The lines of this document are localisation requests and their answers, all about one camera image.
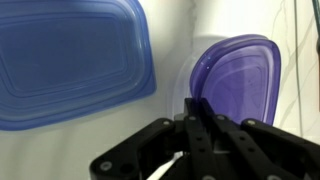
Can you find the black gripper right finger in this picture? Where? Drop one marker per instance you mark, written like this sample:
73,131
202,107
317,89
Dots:
260,150

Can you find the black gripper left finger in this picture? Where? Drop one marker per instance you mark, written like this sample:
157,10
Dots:
193,143

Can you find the blue rectangular plastic lid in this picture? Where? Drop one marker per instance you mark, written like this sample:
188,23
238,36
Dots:
66,60

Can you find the purple square plastic lid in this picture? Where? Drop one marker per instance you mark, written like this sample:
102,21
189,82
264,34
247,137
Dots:
240,76

